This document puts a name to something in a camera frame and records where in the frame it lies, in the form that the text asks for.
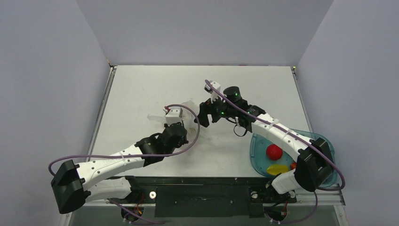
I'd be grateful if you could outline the translucent plastic bag with prints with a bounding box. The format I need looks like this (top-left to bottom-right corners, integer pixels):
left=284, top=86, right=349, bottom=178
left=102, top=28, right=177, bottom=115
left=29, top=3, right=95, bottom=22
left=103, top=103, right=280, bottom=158
left=147, top=98, right=212, bottom=141

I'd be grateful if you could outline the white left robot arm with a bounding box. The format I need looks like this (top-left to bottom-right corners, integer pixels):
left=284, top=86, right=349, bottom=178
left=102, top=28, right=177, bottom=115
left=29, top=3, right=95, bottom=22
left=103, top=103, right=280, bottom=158
left=51, top=122, right=189, bottom=214

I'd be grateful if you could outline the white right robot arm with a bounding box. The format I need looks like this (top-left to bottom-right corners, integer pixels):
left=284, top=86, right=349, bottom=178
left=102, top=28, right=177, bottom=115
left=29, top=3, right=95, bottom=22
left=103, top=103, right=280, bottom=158
left=197, top=83, right=333, bottom=201

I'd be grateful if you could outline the red fake tomato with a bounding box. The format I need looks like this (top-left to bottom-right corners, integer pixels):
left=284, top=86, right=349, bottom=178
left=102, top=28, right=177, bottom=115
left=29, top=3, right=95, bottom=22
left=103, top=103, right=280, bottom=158
left=266, top=144, right=283, bottom=161

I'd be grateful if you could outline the yellow fake mango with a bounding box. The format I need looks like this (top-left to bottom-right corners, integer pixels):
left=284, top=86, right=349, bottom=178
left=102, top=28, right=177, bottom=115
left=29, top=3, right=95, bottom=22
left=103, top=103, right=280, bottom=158
left=266, top=164, right=290, bottom=176

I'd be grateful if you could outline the red fake strawberries bunch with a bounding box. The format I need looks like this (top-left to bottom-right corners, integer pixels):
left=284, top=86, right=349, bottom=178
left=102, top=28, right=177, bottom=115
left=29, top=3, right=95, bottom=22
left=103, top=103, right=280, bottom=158
left=290, top=162, right=297, bottom=170

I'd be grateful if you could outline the teal plastic tray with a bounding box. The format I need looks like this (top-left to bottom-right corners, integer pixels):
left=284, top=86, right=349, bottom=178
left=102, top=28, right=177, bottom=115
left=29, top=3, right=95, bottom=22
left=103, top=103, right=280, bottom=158
left=250, top=129, right=338, bottom=188

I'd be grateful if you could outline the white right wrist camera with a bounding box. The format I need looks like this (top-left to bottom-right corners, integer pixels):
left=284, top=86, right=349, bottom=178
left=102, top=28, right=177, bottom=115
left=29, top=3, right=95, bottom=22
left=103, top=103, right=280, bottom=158
left=204, top=80, right=221, bottom=103

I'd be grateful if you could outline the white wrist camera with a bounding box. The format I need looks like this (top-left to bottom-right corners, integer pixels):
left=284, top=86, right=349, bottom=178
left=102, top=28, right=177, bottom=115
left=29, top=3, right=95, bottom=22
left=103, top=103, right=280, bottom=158
left=164, top=106, right=183, bottom=126
left=204, top=80, right=221, bottom=103

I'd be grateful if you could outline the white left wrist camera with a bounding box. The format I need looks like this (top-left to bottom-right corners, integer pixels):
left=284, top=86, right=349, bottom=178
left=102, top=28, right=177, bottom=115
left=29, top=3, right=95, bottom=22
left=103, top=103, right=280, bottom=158
left=164, top=106, right=183, bottom=126

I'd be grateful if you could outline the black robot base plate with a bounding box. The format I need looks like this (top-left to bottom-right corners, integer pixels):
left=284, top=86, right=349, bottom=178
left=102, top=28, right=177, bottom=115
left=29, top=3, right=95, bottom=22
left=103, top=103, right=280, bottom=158
left=112, top=176, right=297, bottom=218

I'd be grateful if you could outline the aluminium table edge rail right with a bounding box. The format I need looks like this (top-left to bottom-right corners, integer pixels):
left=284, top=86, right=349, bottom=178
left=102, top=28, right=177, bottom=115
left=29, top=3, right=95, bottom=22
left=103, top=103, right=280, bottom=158
left=290, top=66, right=313, bottom=132

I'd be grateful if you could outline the aluminium table edge rail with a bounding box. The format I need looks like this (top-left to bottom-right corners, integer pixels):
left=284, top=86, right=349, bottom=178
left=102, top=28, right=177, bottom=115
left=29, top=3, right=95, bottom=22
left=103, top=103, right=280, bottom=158
left=87, top=65, right=118, bottom=154
left=290, top=66, right=313, bottom=132

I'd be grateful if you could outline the aluminium table edge rail left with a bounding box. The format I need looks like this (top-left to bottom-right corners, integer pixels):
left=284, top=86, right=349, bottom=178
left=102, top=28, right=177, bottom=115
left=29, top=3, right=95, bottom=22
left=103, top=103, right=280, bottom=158
left=87, top=65, right=118, bottom=154

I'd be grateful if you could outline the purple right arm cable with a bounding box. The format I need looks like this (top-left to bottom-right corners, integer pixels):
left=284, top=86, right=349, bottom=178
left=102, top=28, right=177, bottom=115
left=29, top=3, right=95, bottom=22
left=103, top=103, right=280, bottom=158
left=205, top=79, right=346, bottom=192

